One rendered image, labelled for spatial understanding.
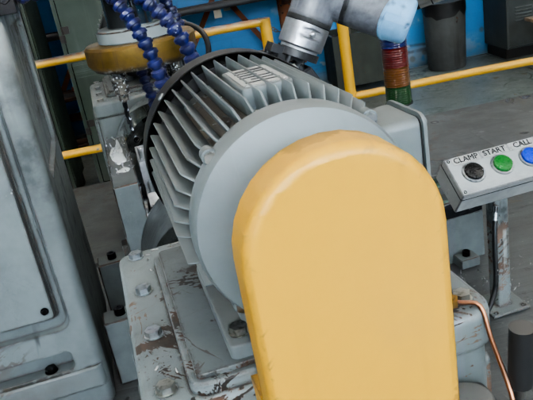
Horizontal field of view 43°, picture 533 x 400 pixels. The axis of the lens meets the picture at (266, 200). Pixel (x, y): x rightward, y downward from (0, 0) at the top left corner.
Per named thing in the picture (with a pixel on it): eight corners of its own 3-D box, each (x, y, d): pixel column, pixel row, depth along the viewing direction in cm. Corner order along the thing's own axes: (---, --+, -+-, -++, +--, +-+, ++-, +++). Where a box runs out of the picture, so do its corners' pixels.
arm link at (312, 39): (320, 29, 114) (337, 33, 106) (310, 55, 115) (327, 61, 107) (280, 14, 111) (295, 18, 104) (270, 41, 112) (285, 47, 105)
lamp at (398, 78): (391, 90, 153) (389, 71, 151) (380, 86, 159) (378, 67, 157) (415, 84, 154) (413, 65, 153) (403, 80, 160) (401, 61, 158)
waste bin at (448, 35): (458, 59, 640) (454, -6, 618) (476, 67, 604) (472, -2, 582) (419, 67, 637) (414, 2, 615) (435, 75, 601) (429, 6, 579)
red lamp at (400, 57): (389, 71, 151) (387, 51, 150) (378, 67, 157) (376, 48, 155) (413, 65, 153) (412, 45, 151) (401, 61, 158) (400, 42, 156)
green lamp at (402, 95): (393, 109, 155) (391, 90, 153) (382, 104, 160) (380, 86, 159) (416, 103, 156) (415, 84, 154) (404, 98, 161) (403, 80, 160)
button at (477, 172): (467, 186, 103) (470, 179, 101) (458, 171, 104) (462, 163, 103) (485, 181, 103) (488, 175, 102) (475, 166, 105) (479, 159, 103)
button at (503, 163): (496, 178, 104) (500, 171, 102) (487, 163, 105) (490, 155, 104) (513, 173, 104) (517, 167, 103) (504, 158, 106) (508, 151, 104)
